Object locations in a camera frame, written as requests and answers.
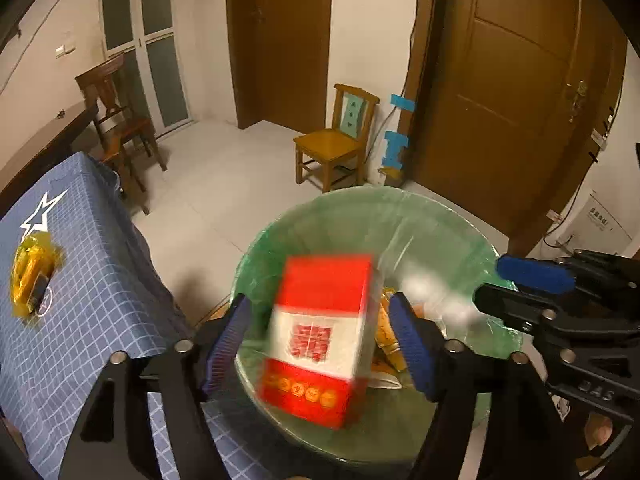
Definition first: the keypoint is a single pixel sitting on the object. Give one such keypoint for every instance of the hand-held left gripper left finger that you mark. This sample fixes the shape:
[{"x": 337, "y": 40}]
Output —
[{"x": 227, "y": 345}]

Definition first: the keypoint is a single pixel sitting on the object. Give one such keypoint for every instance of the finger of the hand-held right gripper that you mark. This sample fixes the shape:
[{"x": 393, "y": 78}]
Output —
[
  {"x": 535, "y": 272},
  {"x": 515, "y": 305}
]

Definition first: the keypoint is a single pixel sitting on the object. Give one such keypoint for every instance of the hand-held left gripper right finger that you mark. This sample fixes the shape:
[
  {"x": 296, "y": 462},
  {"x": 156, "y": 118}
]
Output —
[{"x": 412, "y": 345}]

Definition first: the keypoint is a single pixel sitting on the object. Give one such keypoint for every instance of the red and white cigarette box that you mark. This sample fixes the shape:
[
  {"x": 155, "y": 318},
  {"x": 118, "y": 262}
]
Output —
[{"x": 320, "y": 340}]

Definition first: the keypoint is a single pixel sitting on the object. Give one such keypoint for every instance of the trash bin with green liner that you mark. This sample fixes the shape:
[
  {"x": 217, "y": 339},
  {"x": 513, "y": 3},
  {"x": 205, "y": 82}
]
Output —
[{"x": 340, "y": 230}]

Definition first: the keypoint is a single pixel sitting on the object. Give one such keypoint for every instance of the person's right hand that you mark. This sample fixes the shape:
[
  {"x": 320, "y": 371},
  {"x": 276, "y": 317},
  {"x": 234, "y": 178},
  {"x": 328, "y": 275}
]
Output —
[{"x": 597, "y": 432}]

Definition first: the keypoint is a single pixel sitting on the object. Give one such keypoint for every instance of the white labelled box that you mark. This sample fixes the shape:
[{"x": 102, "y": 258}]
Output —
[{"x": 595, "y": 220}]

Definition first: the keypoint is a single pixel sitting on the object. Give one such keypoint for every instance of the brown panelled wooden door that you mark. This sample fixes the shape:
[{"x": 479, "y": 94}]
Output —
[{"x": 500, "y": 110}]

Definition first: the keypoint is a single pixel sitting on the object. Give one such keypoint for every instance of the blue tape patch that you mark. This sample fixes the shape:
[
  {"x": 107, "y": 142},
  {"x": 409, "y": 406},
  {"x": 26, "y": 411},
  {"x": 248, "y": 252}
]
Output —
[{"x": 395, "y": 150}]

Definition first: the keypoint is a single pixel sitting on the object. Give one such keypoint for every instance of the yellow plastic wrapper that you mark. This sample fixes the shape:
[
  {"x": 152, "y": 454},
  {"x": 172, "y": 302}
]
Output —
[{"x": 32, "y": 270}]

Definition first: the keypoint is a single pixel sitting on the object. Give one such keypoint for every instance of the blue tape strip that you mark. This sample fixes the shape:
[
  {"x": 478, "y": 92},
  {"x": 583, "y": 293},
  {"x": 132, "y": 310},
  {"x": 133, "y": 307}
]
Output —
[{"x": 402, "y": 102}]

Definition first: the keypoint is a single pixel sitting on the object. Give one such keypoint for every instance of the small wooden child chair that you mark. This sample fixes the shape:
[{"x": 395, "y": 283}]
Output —
[{"x": 327, "y": 142}]

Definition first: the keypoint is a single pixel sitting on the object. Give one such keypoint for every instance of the dark wooden dining chair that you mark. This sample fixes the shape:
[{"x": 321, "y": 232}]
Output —
[{"x": 125, "y": 127}]

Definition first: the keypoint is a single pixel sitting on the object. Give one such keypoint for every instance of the dark wooden dining table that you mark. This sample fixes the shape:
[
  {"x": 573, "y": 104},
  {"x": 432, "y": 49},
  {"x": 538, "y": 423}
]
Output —
[{"x": 45, "y": 145}]

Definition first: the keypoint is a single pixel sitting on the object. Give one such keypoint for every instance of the frosted glass double door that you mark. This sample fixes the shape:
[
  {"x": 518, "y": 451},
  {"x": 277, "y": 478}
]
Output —
[{"x": 160, "y": 60}]

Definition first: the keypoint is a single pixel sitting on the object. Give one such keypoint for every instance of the double white wall switch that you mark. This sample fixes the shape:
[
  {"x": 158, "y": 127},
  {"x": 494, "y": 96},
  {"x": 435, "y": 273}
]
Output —
[{"x": 64, "y": 50}]

